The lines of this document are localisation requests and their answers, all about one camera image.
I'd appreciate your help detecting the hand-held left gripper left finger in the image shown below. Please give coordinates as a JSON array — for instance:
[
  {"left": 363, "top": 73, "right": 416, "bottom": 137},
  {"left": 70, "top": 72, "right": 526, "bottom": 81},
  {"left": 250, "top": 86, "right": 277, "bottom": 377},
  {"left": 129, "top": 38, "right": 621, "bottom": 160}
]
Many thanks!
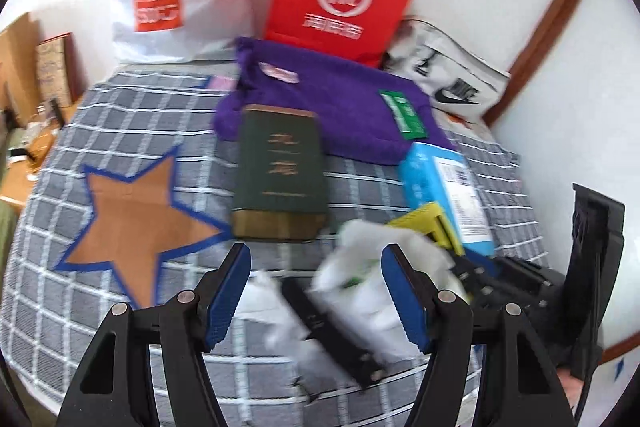
[{"left": 57, "top": 243, "right": 252, "bottom": 427}]

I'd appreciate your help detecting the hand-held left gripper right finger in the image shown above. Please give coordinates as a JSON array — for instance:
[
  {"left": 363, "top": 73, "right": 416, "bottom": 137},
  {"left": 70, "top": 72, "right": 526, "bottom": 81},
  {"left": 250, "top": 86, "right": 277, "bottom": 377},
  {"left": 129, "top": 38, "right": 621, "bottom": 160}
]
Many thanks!
[{"left": 381, "top": 243, "right": 576, "bottom": 427}]

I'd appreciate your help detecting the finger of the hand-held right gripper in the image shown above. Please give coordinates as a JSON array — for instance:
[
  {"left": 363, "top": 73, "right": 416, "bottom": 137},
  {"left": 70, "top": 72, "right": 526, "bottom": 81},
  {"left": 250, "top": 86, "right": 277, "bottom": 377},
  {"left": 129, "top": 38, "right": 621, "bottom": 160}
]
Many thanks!
[
  {"left": 281, "top": 278, "right": 387, "bottom": 389},
  {"left": 447, "top": 251, "right": 502, "bottom": 305}
]

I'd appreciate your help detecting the white tissue bundle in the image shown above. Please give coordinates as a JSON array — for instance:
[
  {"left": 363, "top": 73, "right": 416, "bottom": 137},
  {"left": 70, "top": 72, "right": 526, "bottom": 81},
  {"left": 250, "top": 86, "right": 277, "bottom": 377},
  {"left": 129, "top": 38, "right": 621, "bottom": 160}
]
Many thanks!
[{"left": 250, "top": 219, "right": 468, "bottom": 365}]

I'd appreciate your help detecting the yellow packet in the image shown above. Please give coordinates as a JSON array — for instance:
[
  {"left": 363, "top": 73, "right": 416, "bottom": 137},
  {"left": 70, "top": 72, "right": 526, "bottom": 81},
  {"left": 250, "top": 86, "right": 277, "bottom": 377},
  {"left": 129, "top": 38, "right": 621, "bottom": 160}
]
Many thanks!
[{"left": 389, "top": 202, "right": 465, "bottom": 254}]

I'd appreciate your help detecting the blue box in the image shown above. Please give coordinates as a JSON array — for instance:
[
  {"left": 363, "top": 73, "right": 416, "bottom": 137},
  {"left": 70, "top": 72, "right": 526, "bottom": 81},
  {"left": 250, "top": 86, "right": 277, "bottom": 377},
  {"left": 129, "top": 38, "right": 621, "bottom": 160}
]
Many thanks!
[{"left": 398, "top": 142, "right": 497, "bottom": 258}]

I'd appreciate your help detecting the grey checked star blanket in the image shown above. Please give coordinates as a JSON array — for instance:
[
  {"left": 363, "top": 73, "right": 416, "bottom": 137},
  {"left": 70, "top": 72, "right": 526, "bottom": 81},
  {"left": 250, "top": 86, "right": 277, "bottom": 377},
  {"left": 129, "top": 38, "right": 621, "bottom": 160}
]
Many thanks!
[{"left": 0, "top": 61, "right": 553, "bottom": 418}]

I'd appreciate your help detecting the dark green box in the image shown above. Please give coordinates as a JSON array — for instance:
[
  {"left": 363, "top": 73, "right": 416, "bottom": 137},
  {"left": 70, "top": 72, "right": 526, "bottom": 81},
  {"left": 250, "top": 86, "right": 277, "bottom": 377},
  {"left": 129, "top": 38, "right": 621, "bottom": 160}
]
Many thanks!
[{"left": 231, "top": 105, "right": 330, "bottom": 242}]

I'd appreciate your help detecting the green packet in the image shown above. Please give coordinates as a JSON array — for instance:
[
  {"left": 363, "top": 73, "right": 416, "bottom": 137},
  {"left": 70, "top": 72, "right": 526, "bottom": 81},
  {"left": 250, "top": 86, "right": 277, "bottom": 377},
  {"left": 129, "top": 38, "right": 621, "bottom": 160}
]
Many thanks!
[{"left": 378, "top": 89, "right": 431, "bottom": 142}]

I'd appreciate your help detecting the purple towel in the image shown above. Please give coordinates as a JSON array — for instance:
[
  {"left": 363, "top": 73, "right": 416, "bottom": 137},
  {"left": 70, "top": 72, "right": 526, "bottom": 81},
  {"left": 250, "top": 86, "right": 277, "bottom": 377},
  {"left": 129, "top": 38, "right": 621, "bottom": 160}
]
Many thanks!
[{"left": 214, "top": 37, "right": 458, "bottom": 166}]

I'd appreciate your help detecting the grey sling bag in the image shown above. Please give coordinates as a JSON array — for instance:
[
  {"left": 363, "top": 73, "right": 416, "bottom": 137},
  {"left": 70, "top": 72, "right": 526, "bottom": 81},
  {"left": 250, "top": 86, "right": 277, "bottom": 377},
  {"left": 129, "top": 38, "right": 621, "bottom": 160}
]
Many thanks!
[{"left": 382, "top": 18, "right": 512, "bottom": 120}]

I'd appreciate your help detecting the green cloth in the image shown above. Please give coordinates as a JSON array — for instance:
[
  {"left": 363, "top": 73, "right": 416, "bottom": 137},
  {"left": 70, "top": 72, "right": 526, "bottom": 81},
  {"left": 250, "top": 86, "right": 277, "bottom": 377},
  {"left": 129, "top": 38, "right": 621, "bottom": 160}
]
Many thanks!
[{"left": 0, "top": 202, "right": 21, "bottom": 263}]

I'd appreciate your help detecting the wooden desk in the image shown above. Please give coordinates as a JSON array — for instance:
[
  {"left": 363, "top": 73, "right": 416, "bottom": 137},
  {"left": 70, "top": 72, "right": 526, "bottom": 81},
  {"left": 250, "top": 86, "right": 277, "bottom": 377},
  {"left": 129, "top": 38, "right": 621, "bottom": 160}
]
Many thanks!
[{"left": 0, "top": 97, "right": 83, "bottom": 214}]

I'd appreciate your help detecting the wooden headboard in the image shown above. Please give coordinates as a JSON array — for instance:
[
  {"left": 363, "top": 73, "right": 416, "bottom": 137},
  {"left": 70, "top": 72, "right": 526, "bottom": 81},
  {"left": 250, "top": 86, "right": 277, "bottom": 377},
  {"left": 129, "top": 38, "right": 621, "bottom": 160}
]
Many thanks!
[{"left": 0, "top": 12, "right": 42, "bottom": 128}]

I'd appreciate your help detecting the wooden door frame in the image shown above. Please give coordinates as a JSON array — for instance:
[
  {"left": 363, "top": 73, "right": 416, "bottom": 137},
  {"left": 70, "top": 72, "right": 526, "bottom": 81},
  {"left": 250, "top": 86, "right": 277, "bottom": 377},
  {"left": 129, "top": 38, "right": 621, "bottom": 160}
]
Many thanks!
[{"left": 482, "top": 0, "right": 601, "bottom": 128}]

